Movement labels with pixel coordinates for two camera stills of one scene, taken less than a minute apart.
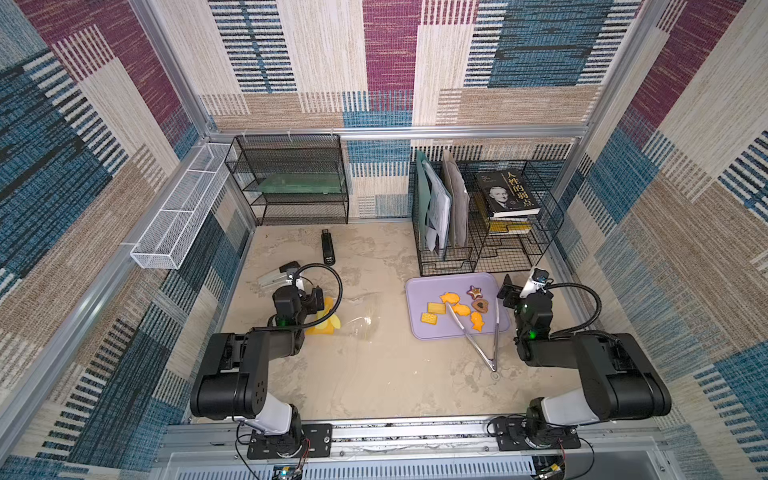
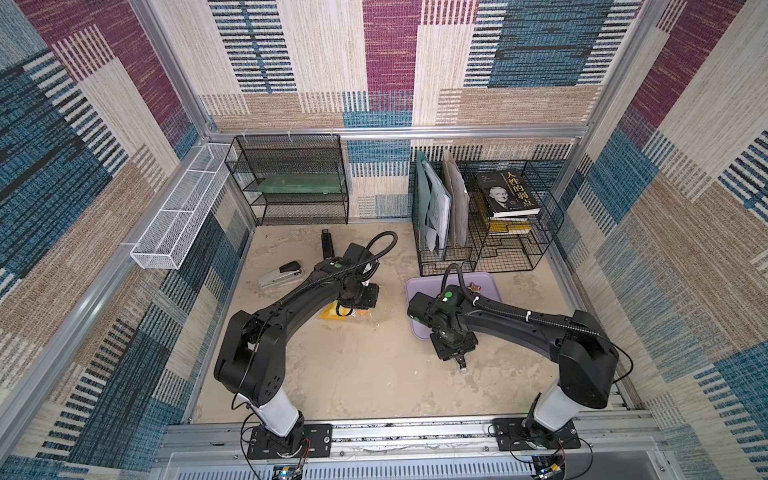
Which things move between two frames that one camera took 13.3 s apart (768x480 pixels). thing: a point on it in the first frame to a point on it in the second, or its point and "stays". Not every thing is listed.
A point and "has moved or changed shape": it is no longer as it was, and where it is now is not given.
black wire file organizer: [492, 215] stays
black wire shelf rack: [292, 179] stays
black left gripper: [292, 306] to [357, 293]
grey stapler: [284, 274] stays
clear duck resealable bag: [358, 317] has moved or changed shape
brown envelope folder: [457, 202] stays
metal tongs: [491, 362] to [462, 365]
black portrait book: [508, 193] stays
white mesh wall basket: [164, 243] stays
